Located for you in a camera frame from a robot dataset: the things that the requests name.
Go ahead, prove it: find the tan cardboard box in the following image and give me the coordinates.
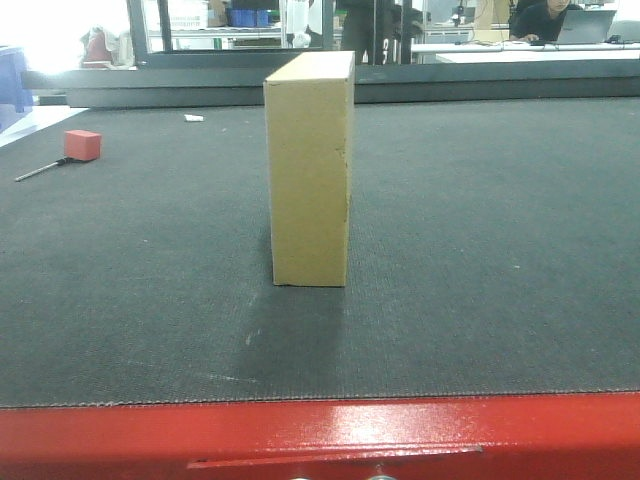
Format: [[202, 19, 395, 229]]
[[264, 51, 355, 287]]

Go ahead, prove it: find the dark conveyor belt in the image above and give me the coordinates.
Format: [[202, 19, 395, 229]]
[[1, 98, 639, 407]]

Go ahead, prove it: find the standing person in black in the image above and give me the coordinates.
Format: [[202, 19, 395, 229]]
[[336, 1, 395, 65]]

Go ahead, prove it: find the small red block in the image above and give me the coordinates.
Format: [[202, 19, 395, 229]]
[[64, 130, 102, 162]]

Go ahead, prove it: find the metal rod tool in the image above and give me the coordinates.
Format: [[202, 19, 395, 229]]
[[14, 157, 74, 183]]

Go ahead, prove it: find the seated person in black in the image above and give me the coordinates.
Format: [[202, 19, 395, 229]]
[[509, 0, 582, 42]]

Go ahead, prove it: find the blue chair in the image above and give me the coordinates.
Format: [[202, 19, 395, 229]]
[[1, 46, 33, 131]]

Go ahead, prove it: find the grey laptop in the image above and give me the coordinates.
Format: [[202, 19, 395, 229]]
[[555, 10, 616, 45]]

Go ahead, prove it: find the white desk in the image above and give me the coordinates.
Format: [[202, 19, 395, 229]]
[[411, 42, 639, 64]]

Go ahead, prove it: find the dark metal frame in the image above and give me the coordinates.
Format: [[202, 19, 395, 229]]
[[20, 0, 640, 109]]

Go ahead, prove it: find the red conveyor frame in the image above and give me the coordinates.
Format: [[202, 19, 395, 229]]
[[1, 393, 639, 479]]

